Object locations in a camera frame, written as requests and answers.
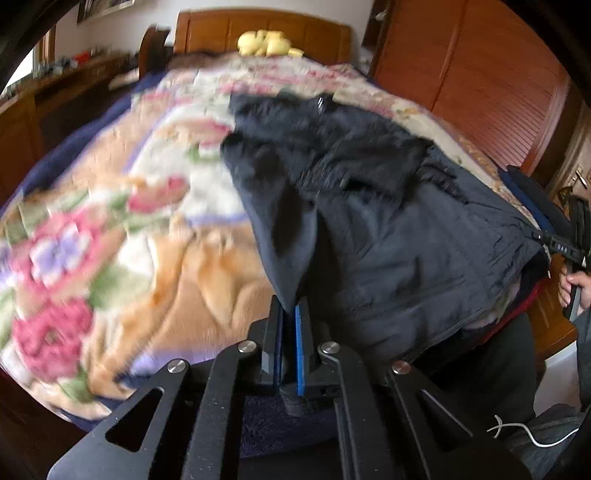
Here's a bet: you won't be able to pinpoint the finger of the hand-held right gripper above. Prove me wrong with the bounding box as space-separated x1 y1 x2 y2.
505 164 567 232

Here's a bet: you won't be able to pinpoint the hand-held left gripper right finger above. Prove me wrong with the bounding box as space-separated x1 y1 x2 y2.
294 299 533 480

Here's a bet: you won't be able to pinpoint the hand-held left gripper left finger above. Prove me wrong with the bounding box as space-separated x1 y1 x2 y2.
46 295 287 480

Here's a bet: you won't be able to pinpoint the black jacket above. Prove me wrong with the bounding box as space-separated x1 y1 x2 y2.
220 91 553 366

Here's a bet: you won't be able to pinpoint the person's right hand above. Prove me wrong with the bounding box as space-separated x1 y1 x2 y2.
558 270 591 310

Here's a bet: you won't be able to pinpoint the person's dark trousers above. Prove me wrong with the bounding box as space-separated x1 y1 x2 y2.
455 309 591 480

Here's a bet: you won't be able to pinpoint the wooden slatted wardrobe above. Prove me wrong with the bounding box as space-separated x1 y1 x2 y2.
364 0 583 188

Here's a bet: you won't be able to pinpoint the floral blanket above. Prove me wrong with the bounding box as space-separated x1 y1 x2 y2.
0 52 525 418

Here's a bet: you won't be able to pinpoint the yellow plush toy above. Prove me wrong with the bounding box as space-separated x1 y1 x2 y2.
236 30 305 59

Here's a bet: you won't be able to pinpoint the wooden bed headboard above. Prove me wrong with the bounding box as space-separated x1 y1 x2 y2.
172 9 354 66

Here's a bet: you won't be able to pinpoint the wooden chair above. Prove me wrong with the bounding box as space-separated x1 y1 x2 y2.
138 25 173 75

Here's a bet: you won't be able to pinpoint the wooden desk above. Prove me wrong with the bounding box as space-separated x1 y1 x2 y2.
0 53 136 201

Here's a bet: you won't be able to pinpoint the clutter of desk items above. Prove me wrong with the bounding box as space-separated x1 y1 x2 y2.
0 46 132 100

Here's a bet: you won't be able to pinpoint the window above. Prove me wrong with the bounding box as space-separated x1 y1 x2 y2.
7 25 57 90

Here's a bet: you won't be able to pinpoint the brass door handle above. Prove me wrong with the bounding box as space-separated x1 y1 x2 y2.
558 167 591 200

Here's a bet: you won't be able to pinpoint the white cable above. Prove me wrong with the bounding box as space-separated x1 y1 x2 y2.
486 414 581 448

